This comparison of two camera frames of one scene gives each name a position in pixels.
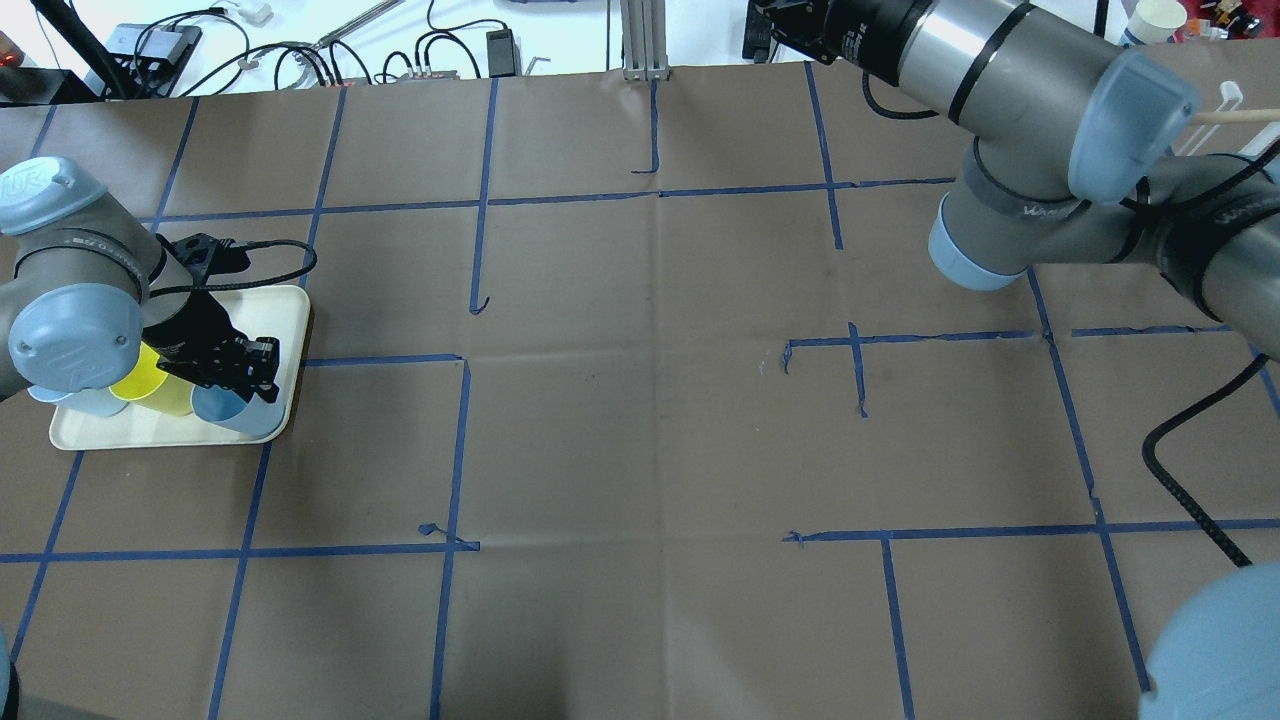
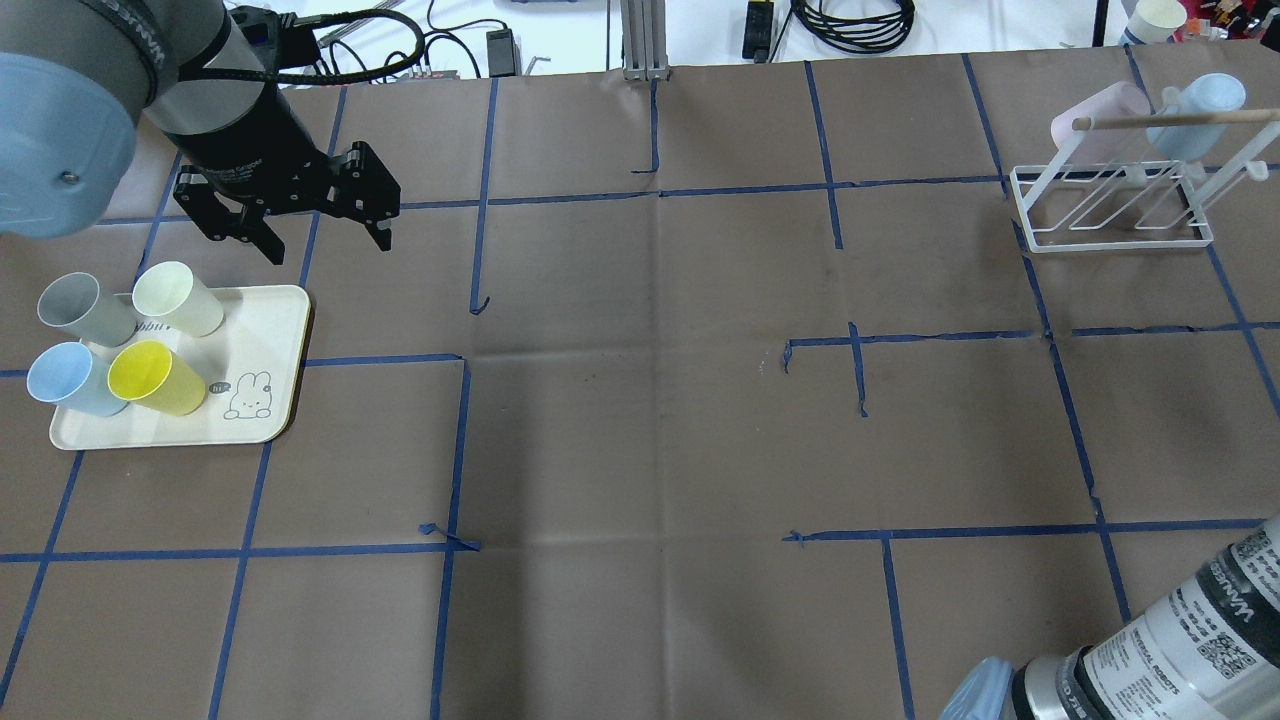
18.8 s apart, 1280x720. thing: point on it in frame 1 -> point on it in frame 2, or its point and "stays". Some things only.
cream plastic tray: [278, 312] stays
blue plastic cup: [228, 407] -> [1205, 92]
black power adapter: [501, 53] stays
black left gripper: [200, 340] -> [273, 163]
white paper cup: [1153, 22] stays
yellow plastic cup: [148, 385] stays
